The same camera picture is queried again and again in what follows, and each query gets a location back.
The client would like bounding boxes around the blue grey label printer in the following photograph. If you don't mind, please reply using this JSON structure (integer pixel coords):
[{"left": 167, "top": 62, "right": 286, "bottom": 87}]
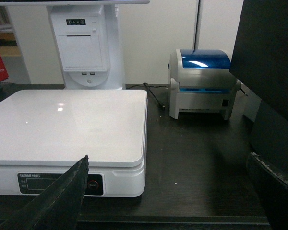
[{"left": 168, "top": 49, "right": 241, "bottom": 120}]

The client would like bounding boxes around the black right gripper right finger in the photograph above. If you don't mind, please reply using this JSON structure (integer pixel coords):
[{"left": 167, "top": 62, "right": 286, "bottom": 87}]
[{"left": 246, "top": 152, "right": 288, "bottom": 230}]

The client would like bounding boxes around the white checkout scale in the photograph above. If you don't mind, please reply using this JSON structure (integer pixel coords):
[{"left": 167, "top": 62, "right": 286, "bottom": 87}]
[{"left": 0, "top": 89, "right": 148, "bottom": 197}]

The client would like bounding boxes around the black cable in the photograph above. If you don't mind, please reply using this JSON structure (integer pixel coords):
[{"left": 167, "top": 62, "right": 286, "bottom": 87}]
[{"left": 142, "top": 82, "right": 170, "bottom": 111}]

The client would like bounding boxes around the wooden pallet shelf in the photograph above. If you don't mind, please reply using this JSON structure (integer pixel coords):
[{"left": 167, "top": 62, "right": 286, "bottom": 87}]
[{"left": 0, "top": 6, "right": 21, "bottom": 57}]

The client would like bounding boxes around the black monitor panel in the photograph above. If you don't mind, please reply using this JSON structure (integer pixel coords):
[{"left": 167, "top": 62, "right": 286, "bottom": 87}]
[{"left": 230, "top": 0, "right": 288, "bottom": 173}]

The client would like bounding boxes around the white POS terminal stand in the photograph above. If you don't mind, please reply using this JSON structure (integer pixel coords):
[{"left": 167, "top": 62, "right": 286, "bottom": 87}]
[{"left": 0, "top": 0, "right": 149, "bottom": 90}]

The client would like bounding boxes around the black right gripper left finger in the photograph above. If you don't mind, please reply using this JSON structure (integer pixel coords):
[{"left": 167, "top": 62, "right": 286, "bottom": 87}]
[{"left": 0, "top": 155, "right": 89, "bottom": 230}]

